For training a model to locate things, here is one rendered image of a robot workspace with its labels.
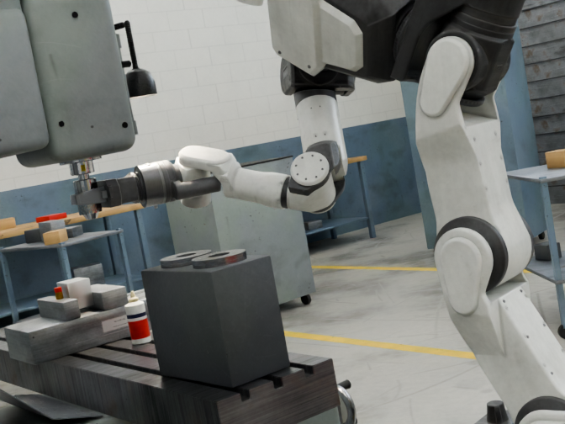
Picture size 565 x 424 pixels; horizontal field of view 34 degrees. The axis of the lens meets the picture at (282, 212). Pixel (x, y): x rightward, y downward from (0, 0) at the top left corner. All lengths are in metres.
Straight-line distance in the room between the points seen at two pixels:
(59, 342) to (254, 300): 0.62
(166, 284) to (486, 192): 0.59
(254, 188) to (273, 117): 8.39
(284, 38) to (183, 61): 7.89
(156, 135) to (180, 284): 7.96
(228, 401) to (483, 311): 0.52
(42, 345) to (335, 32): 0.86
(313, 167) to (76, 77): 0.49
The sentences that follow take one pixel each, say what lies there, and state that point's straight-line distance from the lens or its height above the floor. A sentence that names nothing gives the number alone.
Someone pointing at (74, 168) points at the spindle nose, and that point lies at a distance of 1.89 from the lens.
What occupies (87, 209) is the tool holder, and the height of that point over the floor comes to 1.21.
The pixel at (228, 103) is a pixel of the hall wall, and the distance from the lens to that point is 9.94.
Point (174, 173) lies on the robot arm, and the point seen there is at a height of 1.25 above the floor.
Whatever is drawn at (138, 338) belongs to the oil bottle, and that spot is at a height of 0.93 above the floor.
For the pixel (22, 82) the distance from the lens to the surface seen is 1.75.
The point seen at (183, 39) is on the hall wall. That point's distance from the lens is 9.78.
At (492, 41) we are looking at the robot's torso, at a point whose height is 1.38.
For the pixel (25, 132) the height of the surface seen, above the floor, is 1.37.
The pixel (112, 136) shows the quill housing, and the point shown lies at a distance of 1.83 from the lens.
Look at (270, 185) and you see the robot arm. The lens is 1.87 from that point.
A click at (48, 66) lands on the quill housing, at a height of 1.49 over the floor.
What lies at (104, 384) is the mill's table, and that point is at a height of 0.90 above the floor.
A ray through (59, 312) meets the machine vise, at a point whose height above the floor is 1.00.
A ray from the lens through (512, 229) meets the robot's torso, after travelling 1.73.
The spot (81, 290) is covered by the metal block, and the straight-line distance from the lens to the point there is 2.04.
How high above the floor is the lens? 1.29
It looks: 5 degrees down
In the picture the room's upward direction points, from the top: 10 degrees counter-clockwise
